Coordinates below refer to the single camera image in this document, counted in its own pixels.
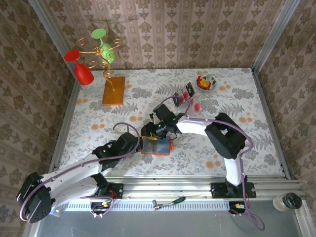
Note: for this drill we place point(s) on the dark VIP logo card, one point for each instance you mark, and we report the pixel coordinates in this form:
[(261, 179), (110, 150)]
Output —
[(177, 103), (149, 145), (190, 88)]

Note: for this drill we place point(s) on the orange card holder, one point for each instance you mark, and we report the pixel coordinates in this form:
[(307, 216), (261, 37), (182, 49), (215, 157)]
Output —
[(163, 148)]

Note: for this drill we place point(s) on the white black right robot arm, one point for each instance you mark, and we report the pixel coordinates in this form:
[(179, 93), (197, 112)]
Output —
[(192, 126)]

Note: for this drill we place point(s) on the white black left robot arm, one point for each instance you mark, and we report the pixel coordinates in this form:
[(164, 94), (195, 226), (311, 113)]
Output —
[(74, 177)]

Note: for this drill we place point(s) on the white card red circle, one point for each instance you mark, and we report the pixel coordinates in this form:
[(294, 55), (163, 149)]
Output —
[(185, 91), (182, 100), (196, 106)]

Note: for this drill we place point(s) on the black power connector block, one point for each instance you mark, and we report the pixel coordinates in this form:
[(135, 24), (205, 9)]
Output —
[(237, 206), (101, 205)]

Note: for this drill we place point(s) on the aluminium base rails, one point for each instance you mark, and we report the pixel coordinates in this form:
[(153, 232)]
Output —
[(172, 187)]

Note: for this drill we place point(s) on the small bowl of wrapped candies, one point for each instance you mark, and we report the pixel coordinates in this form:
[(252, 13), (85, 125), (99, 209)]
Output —
[(207, 82)]

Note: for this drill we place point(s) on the blue white plastic connector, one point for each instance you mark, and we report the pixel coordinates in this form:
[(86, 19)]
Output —
[(59, 212)]

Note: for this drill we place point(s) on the red plastic wine glass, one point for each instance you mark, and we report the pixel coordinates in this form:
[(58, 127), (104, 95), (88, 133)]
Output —
[(84, 74)]

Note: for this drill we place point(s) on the grey metal lower tray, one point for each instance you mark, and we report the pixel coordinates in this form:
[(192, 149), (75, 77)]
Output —
[(172, 224)]

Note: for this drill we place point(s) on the green plastic wine glass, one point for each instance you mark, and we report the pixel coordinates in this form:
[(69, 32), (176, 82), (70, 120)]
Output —
[(107, 53)]

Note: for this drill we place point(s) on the clear jar black lid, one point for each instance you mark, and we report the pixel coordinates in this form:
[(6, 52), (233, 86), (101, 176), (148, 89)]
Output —
[(291, 200)]

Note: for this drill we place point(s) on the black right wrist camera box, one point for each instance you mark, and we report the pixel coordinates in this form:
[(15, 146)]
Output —
[(164, 113)]

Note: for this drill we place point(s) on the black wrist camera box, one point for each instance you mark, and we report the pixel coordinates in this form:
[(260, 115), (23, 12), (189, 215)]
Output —
[(128, 143), (164, 113)]

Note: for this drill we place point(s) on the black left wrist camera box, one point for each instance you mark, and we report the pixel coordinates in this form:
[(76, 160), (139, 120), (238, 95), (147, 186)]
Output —
[(128, 143)]

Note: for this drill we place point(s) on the aluminium table edge rail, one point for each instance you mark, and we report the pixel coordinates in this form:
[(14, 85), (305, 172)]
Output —
[(64, 118), (271, 123)]

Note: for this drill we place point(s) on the aluminium frame post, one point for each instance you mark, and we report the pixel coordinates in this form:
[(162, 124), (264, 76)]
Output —
[(52, 37), (273, 37)]

